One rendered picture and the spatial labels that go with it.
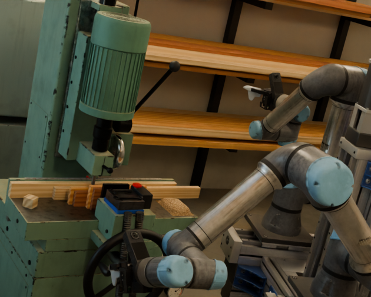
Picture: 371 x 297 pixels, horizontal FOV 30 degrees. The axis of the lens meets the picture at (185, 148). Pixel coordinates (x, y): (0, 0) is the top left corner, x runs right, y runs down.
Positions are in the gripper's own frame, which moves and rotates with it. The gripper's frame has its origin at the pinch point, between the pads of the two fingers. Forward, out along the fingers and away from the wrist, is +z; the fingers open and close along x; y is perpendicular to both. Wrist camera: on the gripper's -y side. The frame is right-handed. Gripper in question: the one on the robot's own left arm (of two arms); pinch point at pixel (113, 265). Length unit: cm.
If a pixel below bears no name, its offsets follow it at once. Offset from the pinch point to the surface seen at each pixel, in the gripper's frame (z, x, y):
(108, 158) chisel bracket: 21.3, 10.6, -33.5
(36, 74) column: 50, -2, -67
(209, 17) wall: 203, 184, -164
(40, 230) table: 20.5, -13.2, -11.6
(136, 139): 200, 120, -75
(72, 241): 22.7, -2.4, -7.8
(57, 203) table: 30.4, -3.6, -20.3
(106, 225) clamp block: 14.0, 5.3, -11.8
